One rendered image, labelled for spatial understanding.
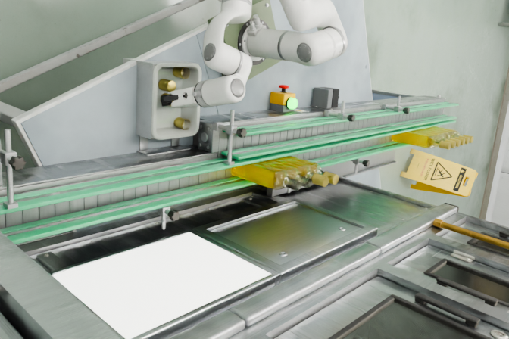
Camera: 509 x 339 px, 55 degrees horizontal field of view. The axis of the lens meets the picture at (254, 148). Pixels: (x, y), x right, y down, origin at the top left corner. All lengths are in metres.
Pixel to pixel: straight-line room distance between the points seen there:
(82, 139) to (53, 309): 1.04
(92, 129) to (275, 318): 0.72
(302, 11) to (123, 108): 0.60
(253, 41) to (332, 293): 0.84
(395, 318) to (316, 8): 0.88
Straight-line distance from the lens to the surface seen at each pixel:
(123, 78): 1.45
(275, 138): 1.74
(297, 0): 1.48
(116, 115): 1.46
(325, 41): 1.48
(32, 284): 0.45
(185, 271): 1.20
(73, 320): 0.40
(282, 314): 1.11
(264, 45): 1.59
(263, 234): 1.42
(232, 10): 1.33
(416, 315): 1.25
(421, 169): 4.83
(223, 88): 1.26
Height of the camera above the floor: 1.98
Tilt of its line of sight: 41 degrees down
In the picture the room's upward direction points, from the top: 106 degrees clockwise
